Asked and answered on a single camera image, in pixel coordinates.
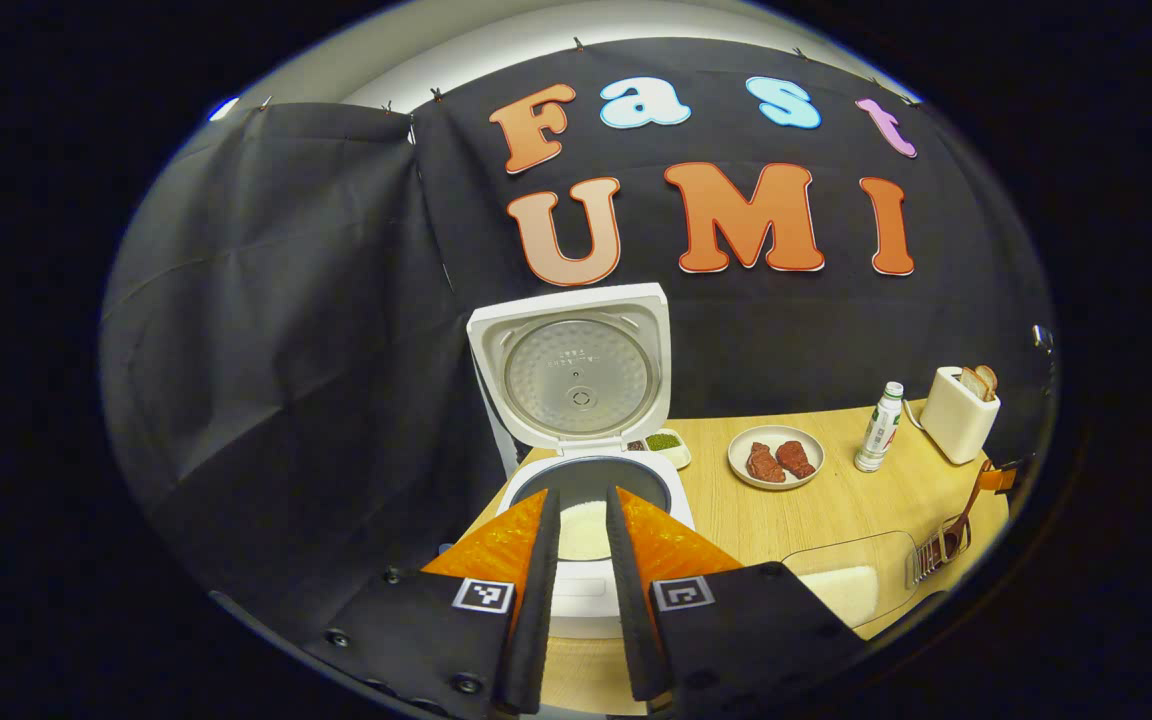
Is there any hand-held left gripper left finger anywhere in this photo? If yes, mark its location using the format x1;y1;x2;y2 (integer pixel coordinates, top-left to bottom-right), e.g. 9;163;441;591
301;487;562;716

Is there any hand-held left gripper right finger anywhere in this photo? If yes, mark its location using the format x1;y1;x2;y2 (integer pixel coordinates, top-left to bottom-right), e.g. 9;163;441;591
604;485;872;706

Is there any brown wooden spoon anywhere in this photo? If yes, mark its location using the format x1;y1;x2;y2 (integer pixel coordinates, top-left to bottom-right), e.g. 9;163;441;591
939;460;997;561

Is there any white rice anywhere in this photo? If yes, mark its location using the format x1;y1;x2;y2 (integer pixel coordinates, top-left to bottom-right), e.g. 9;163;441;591
558;500;612;562
799;565;882;629

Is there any clear plastic rice container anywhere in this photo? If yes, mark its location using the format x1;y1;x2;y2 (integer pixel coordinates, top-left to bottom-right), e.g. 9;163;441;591
781;530;922;633

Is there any white rice cooker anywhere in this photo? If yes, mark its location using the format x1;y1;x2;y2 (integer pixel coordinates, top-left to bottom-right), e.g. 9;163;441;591
466;283;697;641

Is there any white toaster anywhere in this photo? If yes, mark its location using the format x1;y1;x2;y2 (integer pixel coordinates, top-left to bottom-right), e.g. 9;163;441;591
919;366;1002;466

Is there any white green-label bottle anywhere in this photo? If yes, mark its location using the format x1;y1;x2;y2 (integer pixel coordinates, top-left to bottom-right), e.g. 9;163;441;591
854;381;905;473

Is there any white divided bean dish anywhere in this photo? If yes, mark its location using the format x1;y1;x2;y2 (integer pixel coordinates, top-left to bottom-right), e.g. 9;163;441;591
626;428;693;470

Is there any round white plate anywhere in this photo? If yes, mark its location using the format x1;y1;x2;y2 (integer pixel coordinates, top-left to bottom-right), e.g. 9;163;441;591
728;425;825;491

